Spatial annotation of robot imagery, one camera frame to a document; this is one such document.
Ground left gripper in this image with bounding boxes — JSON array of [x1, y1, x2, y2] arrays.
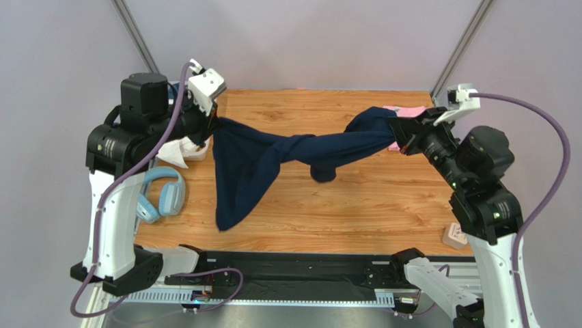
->
[[152, 86, 225, 146]]

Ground navy blue t shirt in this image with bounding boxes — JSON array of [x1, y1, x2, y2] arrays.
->
[[212, 107, 397, 231]]

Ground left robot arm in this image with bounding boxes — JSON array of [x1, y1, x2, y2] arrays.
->
[[70, 69, 226, 297]]

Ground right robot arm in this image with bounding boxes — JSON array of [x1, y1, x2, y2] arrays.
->
[[388, 107, 538, 327]]

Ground folded pink t shirt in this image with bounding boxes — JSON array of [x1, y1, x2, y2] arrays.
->
[[383, 105, 428, 152]]

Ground white laundry basket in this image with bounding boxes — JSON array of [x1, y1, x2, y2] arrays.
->
[[186, 138, 211, 161]]

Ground white t shirt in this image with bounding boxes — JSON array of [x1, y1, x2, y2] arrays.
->
[[156, 137, 199, 169]]

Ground light blue headphones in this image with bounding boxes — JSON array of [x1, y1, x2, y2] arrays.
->
[[136, 166, 186, 224]]

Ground pink cube power socket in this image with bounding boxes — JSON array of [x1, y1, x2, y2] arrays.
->
[[442, 223, 468, 249]]

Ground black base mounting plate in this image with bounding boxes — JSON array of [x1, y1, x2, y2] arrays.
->
[[165, 251, 411, 301]]

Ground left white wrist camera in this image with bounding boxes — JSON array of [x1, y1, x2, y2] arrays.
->
[[186, 59, 227, 117]]

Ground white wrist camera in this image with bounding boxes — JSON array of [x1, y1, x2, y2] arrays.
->
[[433, 83, 481, 126], [186, 59, 227, 117]]

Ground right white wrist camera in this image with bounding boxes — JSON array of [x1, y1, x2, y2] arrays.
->
[[433, 83, 481, 126]]

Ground aluminium front rail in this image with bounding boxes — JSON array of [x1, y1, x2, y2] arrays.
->
[[81, 261, 483, 328]]

